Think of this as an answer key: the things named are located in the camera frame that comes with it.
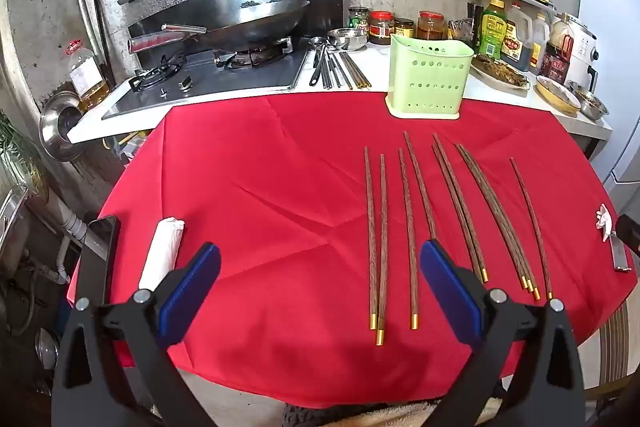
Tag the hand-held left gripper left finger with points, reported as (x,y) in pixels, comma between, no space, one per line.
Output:
(192,292)

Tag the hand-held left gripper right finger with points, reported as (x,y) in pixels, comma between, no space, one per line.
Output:
(447,292)

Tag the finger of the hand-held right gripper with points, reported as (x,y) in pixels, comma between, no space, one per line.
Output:
(630,234)

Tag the green perforated utensil holder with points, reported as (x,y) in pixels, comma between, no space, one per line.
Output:
(430,77)

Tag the crumpled white tissue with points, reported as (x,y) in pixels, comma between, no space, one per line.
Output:
(604,219)

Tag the white rolled towel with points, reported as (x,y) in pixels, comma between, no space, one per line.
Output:
(161,252)

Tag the black smartphone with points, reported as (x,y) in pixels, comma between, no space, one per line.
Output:
(97,262)

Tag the red tablecloth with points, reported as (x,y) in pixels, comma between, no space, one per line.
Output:
(250,207)

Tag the white drain pipe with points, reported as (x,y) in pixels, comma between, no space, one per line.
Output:
(70,227)

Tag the wide steel bowl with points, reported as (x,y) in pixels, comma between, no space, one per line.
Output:
(589,102)

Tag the yellow dish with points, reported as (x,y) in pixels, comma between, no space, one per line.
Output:
(556,96)

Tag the white refrigerator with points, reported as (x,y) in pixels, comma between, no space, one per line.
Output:
(607,57)

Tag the white kitchen appliance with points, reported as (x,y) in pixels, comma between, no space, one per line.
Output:
(585,49)

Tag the plate of cooked food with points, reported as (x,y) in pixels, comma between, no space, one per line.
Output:
(500,72)

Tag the pale plastic jug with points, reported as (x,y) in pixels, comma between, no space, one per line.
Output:
(539,44)

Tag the steel pot lid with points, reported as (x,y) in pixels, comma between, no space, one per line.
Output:
(62,124)

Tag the green plant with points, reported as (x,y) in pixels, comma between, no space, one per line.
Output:
(20,157)

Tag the gas stove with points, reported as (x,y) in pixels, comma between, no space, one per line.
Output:
(235,74)

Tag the large dark vinegar jug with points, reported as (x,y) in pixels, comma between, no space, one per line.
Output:
(516,39)

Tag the cooking oil bottle red cap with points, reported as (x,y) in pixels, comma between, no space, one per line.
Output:
(89,77)

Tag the bundle of metal chopsticks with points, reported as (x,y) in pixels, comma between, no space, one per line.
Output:
(347,69)

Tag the green plastic bottle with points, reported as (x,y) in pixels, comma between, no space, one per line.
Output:
(494,32)

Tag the dark spice packet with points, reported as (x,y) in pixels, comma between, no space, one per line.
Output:
(460,33)

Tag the dark soy sauce bottle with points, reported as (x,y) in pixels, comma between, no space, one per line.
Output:
(475,19)

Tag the red lid orange sauce jar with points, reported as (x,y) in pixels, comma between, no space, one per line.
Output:
(431,27)

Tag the steel ladle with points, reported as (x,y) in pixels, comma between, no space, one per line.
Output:
(317,57)

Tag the small yellow label jar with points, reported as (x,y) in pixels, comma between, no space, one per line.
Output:
(404,27)

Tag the small steel bowl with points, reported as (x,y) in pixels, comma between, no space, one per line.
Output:
(347,39)

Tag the red lid chili jar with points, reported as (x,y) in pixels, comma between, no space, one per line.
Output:
(381,28)

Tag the steel wok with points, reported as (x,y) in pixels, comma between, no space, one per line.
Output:
(250,22)

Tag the green label jar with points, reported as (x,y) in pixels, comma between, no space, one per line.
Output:
(358,23)

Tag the metal bracket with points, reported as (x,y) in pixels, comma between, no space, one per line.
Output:
(620,254)

